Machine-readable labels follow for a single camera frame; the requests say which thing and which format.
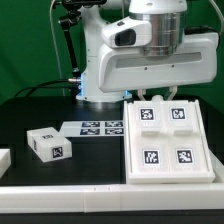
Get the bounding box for white cabinet top block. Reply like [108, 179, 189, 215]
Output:
[27, 127, 72, 163]

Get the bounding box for white right fence rail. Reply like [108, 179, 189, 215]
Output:
[210, 152, 224, 184]

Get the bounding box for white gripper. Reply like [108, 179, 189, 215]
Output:
[97, 19, 218, 101]

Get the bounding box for white cabinet body box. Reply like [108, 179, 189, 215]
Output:
[123, 96, 215, 184]

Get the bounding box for black cables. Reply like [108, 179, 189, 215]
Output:
[13, 77, 82, 98]

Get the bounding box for white marker base plate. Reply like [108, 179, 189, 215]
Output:
[60, 120, 124, 137]

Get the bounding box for white fence rail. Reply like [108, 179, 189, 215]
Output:
[0, 149, 11, 178]
[210, 152, 224, 184]
[0, 183, 224, 213]

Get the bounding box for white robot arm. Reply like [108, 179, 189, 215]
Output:
[77, 0, 218, 102]

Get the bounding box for white cabinet door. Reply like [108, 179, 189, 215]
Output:
[164, 101, 208, 173]
[129, 102, 168, 174]

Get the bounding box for white front fence rail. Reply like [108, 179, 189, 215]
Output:
[0, 183, 224, 213]

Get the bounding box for white left fence rail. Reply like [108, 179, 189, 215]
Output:
[0, 149, 11, 178]

